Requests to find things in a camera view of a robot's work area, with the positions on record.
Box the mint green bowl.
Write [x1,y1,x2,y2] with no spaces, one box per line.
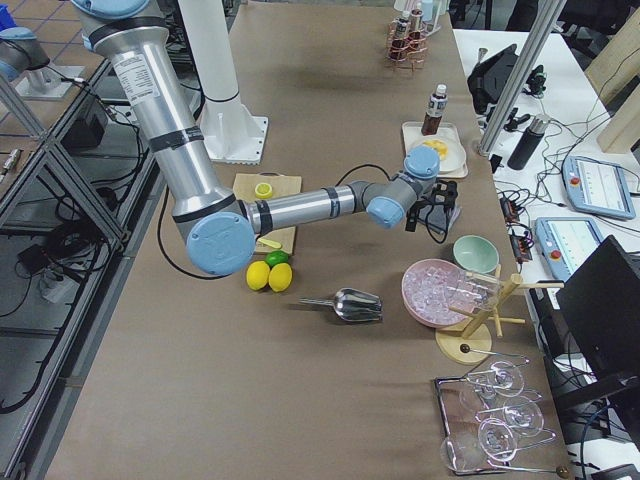
[453,235,499,273]

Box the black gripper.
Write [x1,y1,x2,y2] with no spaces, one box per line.
[405,180,458,232]

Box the wine glass lower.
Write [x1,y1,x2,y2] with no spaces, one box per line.
[440,418,517,474]

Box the wooden cutting board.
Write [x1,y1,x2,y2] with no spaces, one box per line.
[233,173,302,255]

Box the white round plate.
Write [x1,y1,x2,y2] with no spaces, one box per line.
[409,136,467,178]

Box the aluminium frame post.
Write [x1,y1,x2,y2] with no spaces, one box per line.
[477,0,566,157]

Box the wine glass middle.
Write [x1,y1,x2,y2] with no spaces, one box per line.
[475,396,544,437]

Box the yellow lemon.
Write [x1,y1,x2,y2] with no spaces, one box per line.
[268,263,293,292]
[245,260,271,291]

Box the wine glass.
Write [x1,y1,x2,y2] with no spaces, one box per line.
[440,418,517,474]
[475,396,544,437]
[462,360,524,400]

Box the black monitor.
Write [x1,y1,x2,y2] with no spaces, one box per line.
[557,235,639,377]

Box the folded grey cloth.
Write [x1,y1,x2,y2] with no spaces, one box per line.
[418,205,461,234]

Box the pink bowl of ice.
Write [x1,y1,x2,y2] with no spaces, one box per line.
[401,259,481,329]

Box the black mirror tray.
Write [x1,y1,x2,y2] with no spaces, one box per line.
[434,377,510,476]

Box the teach pendant far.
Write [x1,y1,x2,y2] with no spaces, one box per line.
[562,156,636,220]

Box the teach pendant near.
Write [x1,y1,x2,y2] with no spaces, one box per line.
[534,217,604,281]

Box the wooden glass stand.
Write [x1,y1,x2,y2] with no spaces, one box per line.
[436,274,565,365]

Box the metal ice scoop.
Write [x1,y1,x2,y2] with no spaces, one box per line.
[299,288,383,323]

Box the green lime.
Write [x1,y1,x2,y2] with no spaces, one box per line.
[264,250,289,268]

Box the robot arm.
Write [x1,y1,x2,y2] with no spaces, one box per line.
[1,26,50,82]
[75,1,440,277]

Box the yellow glazed donut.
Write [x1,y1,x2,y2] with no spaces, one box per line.
[422,139,449,161]

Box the copper wire bottle rack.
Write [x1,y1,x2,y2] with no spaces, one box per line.
[385,4,428,73]

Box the tumbler glass on stand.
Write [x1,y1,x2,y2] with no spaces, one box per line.
[450,270,501,311]

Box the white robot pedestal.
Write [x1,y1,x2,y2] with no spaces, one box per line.
[179,0,269,165]

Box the wine glass upper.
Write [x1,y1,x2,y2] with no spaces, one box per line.
[462,360,524,400]

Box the teach pendant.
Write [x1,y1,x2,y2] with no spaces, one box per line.
[534,217,604,281]
[562,156,636,220]

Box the yellow lemon left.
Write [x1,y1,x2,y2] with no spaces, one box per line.
[245,260,271,291]

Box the half lemon slice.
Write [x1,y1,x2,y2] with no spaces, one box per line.
[254,182,274,199]

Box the brown drink bottle on tray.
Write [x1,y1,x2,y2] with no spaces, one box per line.
[421,84,448,136]

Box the cream rectangular tray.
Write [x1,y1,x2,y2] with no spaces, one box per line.
[401,122,468,179]

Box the black equipment case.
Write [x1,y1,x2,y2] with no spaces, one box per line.
[467,44,518,114]

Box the yellow lemon right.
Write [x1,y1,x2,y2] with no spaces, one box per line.
[268,263,293,292]

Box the black thermos bottle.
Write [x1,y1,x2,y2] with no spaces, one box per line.
[507,114,551,170]

